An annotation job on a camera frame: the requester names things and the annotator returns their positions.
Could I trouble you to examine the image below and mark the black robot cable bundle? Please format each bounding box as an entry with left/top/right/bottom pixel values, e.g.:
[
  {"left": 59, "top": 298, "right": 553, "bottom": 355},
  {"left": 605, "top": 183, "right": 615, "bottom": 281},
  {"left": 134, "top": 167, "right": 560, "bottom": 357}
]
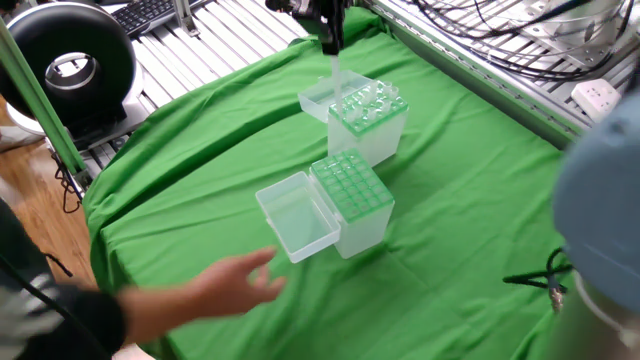
[{"left": 409, "top": 0, "right": 640, "bottom": 84}]

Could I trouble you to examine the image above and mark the black knob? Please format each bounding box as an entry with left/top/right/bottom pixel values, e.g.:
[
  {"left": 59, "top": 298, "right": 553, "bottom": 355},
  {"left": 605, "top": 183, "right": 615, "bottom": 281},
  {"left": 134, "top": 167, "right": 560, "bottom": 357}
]
[{"left": 263, "top": 0, "right": 301, "bottom": 14}]

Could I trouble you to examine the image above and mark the white shoe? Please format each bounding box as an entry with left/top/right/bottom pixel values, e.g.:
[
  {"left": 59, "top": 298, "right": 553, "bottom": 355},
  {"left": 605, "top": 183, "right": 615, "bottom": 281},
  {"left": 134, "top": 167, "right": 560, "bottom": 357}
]
[{"left": 0, "top": 124, "right": 47, "bottom": 154}]

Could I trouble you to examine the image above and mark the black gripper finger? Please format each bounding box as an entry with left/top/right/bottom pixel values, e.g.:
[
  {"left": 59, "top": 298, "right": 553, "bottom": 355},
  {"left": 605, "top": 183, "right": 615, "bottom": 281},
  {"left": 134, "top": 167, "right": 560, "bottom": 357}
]
[
  {"left": 330, "top": 0, "right": 351, "bottom": 54},
  {"left": 292, "top": 0, "right": 337, "bottom": 55}
]

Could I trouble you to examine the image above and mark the black keyboard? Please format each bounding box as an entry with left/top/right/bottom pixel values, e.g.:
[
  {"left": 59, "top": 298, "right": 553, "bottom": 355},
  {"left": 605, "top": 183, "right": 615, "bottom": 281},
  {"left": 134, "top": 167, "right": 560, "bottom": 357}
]
[{"left": 110, "top": 0, "right": 204, "bottom": 40}]

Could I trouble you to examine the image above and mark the black cable with metal plug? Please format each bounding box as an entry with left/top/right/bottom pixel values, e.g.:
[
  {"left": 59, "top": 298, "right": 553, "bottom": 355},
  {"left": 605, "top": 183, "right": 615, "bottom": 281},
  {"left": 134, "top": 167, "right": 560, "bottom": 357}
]
[{"left": 502, "top": 247, "right": 576, "bottom": 314}]

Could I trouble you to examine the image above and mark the person's right hand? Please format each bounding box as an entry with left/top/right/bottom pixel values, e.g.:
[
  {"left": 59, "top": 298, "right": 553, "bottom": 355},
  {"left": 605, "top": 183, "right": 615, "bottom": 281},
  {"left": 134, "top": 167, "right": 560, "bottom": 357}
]
[{"left": 189, "top": 246, "right": 288, "bottom": 319}]

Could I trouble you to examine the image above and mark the thin black cable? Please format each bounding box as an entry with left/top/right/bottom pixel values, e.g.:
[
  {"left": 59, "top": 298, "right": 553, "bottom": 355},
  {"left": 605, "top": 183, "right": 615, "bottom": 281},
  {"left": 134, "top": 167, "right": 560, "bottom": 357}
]
[{"left": 49, "top": 147, "right": 85, "bottom": 215}]

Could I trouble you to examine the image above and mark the green cloth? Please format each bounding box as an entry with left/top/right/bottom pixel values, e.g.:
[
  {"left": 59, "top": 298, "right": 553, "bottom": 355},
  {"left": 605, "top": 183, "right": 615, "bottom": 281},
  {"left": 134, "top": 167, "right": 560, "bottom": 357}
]
[{"left": 82, "top": 5, "right": 576, "bottom": 360}]

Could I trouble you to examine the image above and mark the black round ring device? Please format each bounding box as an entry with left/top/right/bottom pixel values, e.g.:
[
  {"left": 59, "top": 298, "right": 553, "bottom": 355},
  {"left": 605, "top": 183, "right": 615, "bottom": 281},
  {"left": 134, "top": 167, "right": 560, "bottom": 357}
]
[{"left": 0, "top": 1, "right": 147, "bottom": 152}]

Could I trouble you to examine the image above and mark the green frame post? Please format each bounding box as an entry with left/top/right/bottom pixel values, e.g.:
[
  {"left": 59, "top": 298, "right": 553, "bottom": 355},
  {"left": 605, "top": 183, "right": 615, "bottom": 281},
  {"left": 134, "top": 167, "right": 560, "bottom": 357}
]
[{"left": 0, "top": 17, "right": 94, "bottom": 189}]

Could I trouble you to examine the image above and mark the aluminium bracket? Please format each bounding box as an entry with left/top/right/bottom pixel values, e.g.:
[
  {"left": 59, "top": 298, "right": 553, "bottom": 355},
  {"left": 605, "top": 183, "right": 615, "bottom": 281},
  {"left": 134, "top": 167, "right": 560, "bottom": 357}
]
[{"left": 171, "top": 0, "right": 202, "bottom": 38}]

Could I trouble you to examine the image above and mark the translucent tip box holding tips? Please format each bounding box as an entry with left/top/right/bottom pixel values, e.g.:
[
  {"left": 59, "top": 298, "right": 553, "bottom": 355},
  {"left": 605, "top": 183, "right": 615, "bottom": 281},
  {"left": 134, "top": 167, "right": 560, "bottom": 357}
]
[{"left": 254, "top": 148, "right": 396, "bottom": 265}]

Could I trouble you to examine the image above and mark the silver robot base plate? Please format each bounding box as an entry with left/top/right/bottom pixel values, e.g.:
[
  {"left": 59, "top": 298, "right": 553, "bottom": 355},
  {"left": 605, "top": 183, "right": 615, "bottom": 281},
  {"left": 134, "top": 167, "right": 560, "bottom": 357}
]
[{"left": 509, "top": 0, "right": 631, "bottom": 69}]

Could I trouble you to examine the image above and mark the bare right forearm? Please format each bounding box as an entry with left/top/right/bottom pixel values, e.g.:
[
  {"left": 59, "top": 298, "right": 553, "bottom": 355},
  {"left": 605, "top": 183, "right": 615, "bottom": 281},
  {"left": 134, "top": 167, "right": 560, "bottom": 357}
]
[{"left": 117, "top": 282, "right": 201, "bottom": 346}]

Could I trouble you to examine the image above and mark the white power strip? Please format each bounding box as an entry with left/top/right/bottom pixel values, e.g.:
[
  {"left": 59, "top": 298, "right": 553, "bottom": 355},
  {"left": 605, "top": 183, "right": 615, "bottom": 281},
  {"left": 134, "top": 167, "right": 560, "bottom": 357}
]
[{"left": 570, "top": 77, "right": 622, "bottom": 124}]

